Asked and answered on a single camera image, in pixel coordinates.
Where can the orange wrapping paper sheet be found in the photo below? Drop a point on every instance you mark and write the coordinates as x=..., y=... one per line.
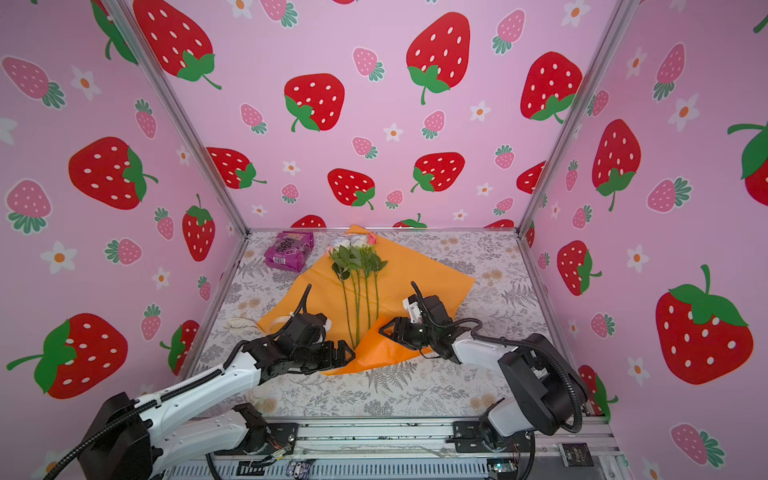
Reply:
x=404, y=266

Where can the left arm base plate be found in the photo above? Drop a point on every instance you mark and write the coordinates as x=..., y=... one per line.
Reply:
x=274, y=439

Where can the aluminium frame rail base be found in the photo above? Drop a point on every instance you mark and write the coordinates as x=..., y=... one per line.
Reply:
x=415, y=448

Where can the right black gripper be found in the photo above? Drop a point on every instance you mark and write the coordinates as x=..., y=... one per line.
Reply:
x=402, y=332

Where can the white fake rose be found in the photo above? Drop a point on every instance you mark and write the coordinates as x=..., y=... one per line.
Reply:
x=342, y=273

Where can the pink fake rose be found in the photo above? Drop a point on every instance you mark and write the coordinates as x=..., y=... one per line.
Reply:
x=373, y=265

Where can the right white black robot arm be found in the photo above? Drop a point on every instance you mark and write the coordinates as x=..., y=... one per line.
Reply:
x=547, y=393

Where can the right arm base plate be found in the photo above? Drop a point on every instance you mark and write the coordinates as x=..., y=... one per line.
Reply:
x=474, y=436

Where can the white printed ribbon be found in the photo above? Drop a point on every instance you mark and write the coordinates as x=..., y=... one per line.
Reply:
x=264, y=328

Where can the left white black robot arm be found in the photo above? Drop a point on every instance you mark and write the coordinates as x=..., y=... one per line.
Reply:
x=145, y=437

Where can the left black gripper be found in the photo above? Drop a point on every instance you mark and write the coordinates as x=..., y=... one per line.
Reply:
x=332, y=359

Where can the purple snack packet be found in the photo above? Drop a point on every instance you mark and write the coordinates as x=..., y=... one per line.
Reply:
x=290, y=251

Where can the pale fake flower stem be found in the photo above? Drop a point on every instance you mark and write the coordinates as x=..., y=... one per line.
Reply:
x=354, y=265

